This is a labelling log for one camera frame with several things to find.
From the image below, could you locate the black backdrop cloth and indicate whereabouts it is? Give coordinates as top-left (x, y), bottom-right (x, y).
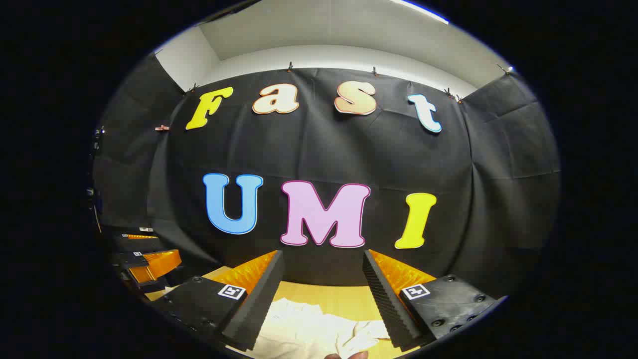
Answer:
top-left (92, 52), bottom-right (561, 300)

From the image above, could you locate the cream white sweatshirt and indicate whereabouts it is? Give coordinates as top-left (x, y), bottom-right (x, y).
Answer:
top-left (227, 298), bottom-right (392, 359)

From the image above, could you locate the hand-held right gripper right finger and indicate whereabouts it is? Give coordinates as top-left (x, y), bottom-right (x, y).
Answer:
top-left (362, 249), bottom-right (499, 353)

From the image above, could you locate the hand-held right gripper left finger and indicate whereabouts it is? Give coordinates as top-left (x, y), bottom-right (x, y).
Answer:
top-left (151, 249), bottom-right (286, 353)

